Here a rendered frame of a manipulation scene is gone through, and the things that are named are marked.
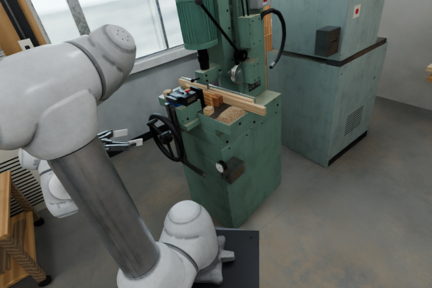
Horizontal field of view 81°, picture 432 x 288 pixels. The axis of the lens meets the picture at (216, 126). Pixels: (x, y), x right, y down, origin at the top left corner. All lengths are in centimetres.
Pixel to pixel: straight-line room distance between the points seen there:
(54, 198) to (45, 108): 56
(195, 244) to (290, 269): 98
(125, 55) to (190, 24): 74
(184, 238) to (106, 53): 57
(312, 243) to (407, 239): 56
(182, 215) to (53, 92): 53
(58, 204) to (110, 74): 58
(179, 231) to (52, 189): 43
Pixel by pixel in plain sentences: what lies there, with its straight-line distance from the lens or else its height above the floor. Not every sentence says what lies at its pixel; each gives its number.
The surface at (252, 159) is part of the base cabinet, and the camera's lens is 161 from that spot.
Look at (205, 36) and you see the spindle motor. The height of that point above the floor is 125.
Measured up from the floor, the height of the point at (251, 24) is 127.
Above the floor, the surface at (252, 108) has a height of 92.
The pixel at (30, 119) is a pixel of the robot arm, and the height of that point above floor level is 138.
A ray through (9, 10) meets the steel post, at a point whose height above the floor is 146.
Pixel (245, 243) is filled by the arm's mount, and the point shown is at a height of 62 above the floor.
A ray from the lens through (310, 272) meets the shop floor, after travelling 174.
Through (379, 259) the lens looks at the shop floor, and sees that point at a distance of 189.
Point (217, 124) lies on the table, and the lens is 124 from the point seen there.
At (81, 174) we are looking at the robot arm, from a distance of 55.
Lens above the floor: 153
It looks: 32 degrees down
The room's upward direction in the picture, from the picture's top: 9 degrees counter-clockwise
